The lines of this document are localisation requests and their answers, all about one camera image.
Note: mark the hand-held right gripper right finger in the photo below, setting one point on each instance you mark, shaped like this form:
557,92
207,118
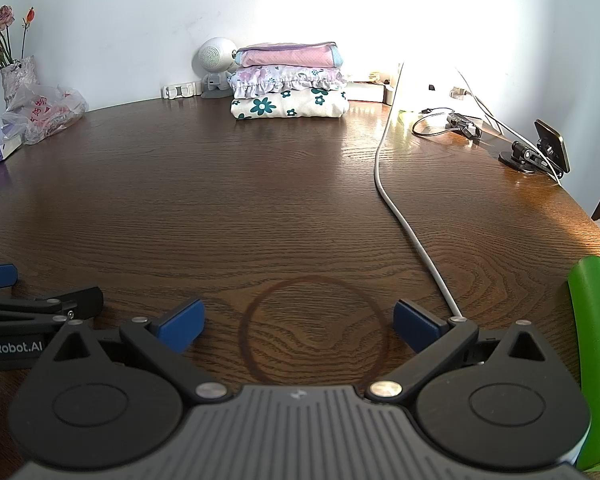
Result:
415,322

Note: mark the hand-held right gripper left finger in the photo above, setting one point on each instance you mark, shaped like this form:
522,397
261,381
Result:
182,322

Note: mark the pink blue purple mesh garment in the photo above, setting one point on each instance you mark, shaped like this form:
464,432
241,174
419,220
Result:
290,56

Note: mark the clear red-printed plastic bag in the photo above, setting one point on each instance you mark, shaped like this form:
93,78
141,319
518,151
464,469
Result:
50,110

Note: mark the green plastic object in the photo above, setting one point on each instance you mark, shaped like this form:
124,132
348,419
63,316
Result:
597,340

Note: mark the patterned flower vase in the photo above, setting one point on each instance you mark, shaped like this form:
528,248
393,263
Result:
20,77

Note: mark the smartphone on holder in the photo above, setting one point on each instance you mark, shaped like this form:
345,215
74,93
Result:
552,145

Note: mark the white power strip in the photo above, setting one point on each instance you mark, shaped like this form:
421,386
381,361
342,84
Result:
180,91

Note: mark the white charger plug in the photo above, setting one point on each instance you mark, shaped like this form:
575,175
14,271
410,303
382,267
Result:
458,92

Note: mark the white green box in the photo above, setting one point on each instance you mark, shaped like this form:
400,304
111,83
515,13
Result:
365,92

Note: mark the folded white teal-flower cloth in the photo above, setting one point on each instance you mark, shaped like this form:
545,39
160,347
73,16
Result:
300,105

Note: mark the folded purple floral frilled cloth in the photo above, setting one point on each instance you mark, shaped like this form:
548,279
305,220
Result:
280,80

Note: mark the white round camera device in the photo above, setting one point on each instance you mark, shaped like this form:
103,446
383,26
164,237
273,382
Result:
212,52

